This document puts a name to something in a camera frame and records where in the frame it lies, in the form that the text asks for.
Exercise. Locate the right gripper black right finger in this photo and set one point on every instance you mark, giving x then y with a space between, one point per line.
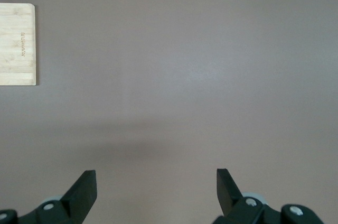
229 197

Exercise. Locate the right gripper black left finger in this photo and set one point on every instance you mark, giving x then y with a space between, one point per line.
83 195

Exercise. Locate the bamboo cutting board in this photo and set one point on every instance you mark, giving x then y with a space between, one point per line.
16 49

